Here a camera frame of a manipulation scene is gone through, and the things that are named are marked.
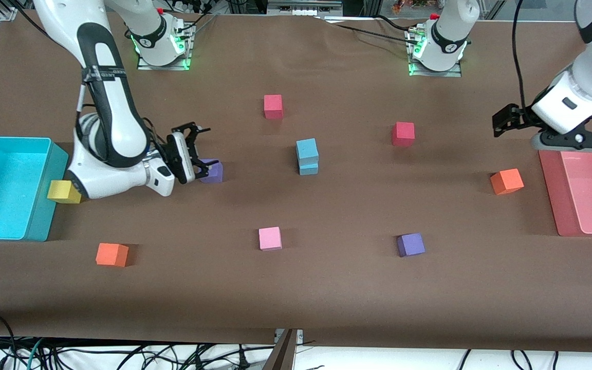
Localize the purple foam block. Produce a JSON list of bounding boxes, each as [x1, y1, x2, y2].
[[396, 233, 426, 257], [199, 159, 224, 184]]

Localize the orange foam block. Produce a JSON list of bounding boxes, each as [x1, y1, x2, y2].
[[96, 243, 130, 268], [490, 168, 525, 196]]

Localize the red foam block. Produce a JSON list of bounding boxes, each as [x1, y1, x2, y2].
[[392, 122, 415, 147], [264, 94, 284, 120]]

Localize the pink foam block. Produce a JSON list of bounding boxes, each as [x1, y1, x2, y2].
[[258, 227, 283, 252]]

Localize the yellow foam block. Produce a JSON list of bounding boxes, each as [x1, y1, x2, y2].
[[47, 180, 82, 205]]

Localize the colourful background items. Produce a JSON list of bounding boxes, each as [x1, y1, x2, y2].
[[391, 0, 443, 10]]

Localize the grey metal rack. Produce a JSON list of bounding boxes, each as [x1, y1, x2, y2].
[[267, 0, 344, 16]]

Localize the brown paper table cover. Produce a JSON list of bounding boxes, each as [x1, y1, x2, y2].
[[0, 9, 592, 354]]

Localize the dark metal bar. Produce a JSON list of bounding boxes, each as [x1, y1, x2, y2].
[[262, 329, 298, 370]]

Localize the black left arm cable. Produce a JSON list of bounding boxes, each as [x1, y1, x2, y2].
[[511, 0, 529, 109]]

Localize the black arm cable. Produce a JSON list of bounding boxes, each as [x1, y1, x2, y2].
[[511, 0, 529, 109], [8, 0, 174, 165]]

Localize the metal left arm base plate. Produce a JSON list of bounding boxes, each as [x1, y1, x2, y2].
[[409, 63, 464, 78]]

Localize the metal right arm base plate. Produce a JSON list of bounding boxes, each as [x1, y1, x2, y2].
[[137, 55, 192, 71]]

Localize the thin black base cable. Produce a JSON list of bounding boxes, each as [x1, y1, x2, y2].
[[186, 10, 219, 40]]

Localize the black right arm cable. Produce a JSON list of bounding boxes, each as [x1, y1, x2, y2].
[[8, 0, 174, 165]]

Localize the small metal bracket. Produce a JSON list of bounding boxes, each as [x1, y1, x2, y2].
[[274, 329, 305, 344]]

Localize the black cable tangle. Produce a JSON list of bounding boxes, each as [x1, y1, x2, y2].
[[44, 342, 276, 370]]

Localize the aluminium corner bracket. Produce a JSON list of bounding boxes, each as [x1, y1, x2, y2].
[[0, 0, 20, 22]]

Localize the teal floor cable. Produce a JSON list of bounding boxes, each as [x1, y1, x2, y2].
[[26, 338, 46, 370]]

